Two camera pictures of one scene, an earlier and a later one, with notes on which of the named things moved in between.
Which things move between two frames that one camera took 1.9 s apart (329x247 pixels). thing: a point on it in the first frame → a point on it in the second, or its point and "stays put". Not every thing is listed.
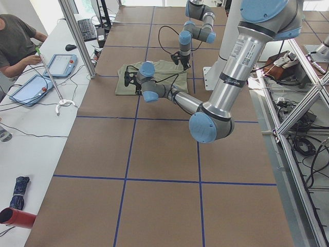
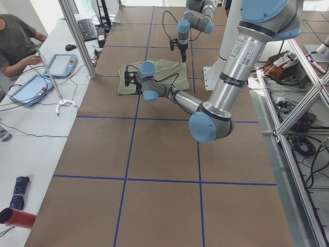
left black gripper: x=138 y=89 stays put
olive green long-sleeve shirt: x=166 y=71 stays put
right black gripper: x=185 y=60 → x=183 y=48
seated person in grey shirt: x=18 y=43 stays put
